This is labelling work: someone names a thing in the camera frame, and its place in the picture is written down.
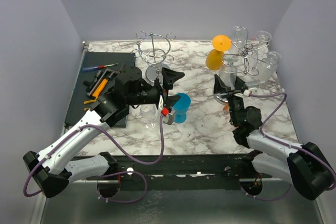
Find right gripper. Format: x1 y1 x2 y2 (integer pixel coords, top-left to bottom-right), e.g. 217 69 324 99
215 72 248 125

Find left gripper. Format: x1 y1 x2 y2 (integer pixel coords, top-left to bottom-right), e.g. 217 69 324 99
128 69 185 110

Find blue plastic goblet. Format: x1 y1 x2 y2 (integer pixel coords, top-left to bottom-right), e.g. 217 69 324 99
173 93 191 124

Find scrolled chrome glass rack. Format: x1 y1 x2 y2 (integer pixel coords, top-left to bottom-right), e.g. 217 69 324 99
226 32 268 77

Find clear stemmed wine glass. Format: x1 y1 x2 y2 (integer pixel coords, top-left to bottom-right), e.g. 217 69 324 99
140 104 156 129

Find yellow plastic goblet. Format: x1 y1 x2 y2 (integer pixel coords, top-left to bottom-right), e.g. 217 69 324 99
205 35 232 71

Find tall clear flute glass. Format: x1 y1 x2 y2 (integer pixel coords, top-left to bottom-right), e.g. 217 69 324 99
230 26 248 51

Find clear ribbed wine glass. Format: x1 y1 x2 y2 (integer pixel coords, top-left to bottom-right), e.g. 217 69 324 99
257 51 281 82

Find small clear wine glass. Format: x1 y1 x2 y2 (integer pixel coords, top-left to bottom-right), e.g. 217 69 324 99
254 30 272 58

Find short ribbed clear glass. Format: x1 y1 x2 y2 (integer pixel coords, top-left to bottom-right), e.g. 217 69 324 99
218 55 238 89

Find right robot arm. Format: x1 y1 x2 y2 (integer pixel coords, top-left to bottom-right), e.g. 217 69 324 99
213 74 335 200

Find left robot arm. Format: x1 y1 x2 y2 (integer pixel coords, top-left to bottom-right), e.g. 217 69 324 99
23 66 185 198

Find round chrome glass rack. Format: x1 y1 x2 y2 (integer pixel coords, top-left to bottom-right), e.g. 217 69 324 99
132 31 176 84

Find orange plastic goblet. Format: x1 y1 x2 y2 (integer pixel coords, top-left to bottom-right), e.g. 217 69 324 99
223 103 229 112

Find black orange hammer tool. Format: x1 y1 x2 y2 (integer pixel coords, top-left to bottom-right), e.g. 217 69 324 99
87 64 125 100

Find dark tool mat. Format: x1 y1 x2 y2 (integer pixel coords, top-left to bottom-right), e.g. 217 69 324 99
64 51 137 129

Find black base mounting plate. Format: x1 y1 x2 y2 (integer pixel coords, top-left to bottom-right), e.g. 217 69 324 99
70 153 274 192

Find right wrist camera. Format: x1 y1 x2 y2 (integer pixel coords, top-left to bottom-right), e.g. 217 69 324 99
235 82 259 98

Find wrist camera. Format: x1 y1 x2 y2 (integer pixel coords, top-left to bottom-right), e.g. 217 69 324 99
235 82 259 98
161 108 176 125

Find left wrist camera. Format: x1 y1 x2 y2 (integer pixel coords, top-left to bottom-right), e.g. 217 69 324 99
161 108 176 125

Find blue handled screwdriver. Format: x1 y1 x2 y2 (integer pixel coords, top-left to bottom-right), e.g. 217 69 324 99
81 63 118 72

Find yellow handled pliers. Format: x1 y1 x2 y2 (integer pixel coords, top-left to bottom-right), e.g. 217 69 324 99
83 99 97 111

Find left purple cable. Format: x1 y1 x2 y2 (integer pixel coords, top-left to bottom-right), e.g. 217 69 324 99
23 115 165 204

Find aluminium rail frame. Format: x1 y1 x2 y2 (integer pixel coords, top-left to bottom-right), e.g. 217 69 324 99
28 40 90 224

